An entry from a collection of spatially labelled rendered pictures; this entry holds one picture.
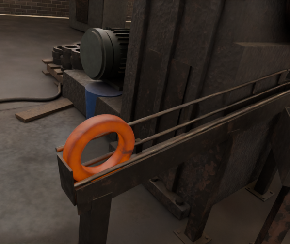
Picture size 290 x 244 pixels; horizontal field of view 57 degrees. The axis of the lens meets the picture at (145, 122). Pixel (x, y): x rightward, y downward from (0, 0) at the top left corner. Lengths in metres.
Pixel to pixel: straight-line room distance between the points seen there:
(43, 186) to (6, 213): 0.22
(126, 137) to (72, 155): 0.14
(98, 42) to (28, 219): 1.21
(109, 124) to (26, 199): 0.93
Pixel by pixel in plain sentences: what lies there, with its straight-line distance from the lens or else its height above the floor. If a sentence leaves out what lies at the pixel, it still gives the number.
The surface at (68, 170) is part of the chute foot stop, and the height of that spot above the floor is 0.63.
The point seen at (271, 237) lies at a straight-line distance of 1.15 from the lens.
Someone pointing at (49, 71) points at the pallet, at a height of 0.03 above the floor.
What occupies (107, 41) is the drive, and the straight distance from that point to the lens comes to 1.98.
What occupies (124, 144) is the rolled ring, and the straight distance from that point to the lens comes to 0.68.
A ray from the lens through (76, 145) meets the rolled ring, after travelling 0.61.
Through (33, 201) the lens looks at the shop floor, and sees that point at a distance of 1.46.
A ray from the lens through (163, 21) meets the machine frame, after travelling 1.34.
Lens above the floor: 1.01
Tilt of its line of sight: 27 degrees down
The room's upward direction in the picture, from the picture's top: 10 degrees clockwise
